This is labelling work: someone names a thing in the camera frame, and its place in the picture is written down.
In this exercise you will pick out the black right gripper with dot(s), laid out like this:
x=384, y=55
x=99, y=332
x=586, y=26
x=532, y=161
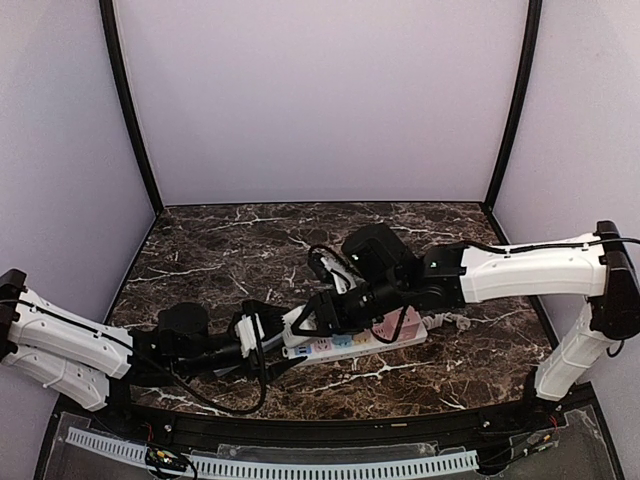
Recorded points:
x=328, y=310

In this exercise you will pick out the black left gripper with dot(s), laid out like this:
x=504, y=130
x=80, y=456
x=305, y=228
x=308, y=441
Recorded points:
x=265, y=337

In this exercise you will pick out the white multicolour power strip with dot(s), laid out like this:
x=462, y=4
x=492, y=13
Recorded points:
x=344, y=347

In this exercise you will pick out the pink cube socket adapter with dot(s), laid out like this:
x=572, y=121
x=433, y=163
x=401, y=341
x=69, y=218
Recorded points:
x=398, y=327

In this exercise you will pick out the white cube socket adapter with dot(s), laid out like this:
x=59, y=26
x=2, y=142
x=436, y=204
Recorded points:
x=290, y=339

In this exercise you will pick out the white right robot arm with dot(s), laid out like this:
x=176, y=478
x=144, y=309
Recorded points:
x=387, y=276

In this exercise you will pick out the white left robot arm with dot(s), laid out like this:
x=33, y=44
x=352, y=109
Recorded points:
x=95, y=365

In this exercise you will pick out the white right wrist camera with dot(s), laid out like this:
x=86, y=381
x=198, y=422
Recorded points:
x=343, y=281

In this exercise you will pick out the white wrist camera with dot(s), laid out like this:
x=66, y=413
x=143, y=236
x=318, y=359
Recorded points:
x=247, y=332
x=343, y=281

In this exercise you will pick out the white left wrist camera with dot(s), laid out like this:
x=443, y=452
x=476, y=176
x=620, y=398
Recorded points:
x=247, y=332

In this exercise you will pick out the white slotted cable duct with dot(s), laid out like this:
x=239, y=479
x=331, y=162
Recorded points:
x=244, y=462

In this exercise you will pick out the black front frame rail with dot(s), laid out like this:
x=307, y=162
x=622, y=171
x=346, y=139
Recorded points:
x=475, y=428

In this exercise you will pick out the black right frame post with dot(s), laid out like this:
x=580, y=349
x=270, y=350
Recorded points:
x=521, y=83

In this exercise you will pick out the black frame post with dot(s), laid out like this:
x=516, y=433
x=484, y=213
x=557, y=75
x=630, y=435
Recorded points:
x=128, y=110
x=521, y=83

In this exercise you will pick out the black left frame post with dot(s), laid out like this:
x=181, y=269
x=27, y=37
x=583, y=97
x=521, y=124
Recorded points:
x=128, y=110

